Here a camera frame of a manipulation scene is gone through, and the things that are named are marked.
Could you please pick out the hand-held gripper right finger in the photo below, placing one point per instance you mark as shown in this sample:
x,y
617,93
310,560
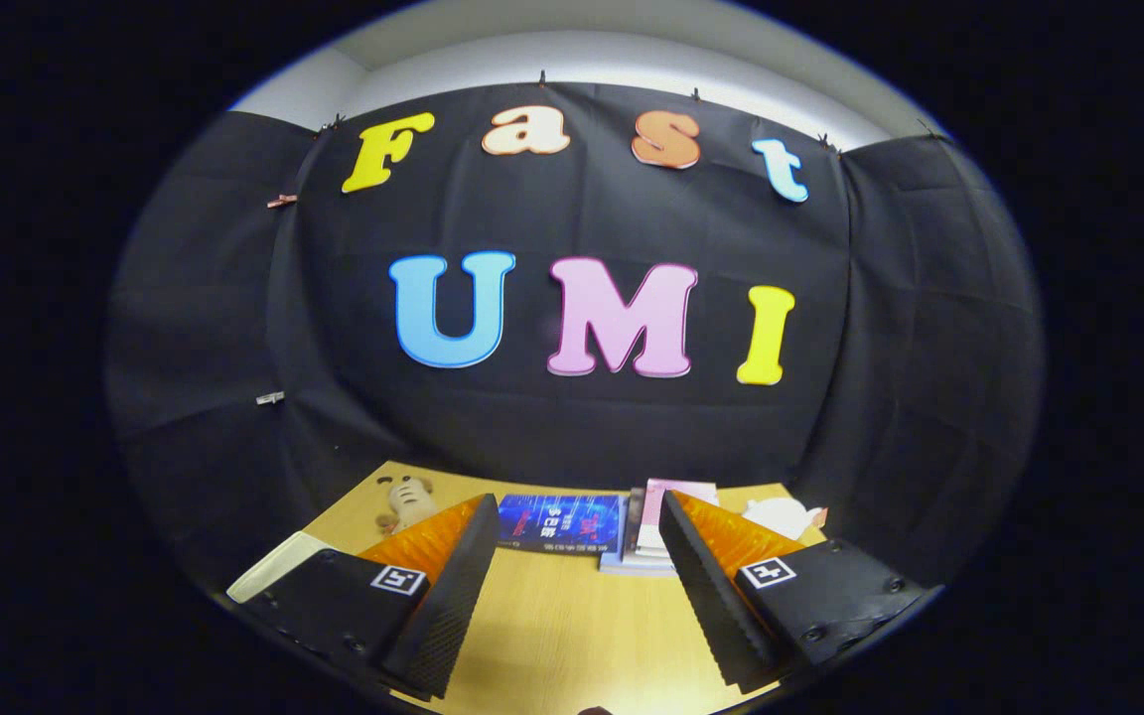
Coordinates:
x,y
706,586

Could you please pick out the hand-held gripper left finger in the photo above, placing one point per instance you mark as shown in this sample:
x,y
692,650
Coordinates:
x,y
448,596

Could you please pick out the light blue book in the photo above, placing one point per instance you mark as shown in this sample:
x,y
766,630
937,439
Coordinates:
x,y
632,568

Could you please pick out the pink cover book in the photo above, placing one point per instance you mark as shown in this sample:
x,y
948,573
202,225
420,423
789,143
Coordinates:
x,y
647,516

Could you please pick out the grey cover book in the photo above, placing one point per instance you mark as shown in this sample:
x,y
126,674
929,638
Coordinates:
x,y
634,516

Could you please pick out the white plush toy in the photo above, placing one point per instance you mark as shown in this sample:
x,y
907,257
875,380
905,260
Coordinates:
x,y
781,516

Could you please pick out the brown plush dog toy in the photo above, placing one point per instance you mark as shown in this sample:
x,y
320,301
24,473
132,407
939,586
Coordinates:
x,y
408,501

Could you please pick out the dark blue book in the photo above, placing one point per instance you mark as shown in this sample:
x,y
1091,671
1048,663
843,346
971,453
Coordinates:
x,y
557,521

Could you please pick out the silver clip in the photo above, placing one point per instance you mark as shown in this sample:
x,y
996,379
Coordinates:
x,y
270,398

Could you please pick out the red clip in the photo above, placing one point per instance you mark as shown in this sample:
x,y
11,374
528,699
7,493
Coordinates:
x,y
282,201

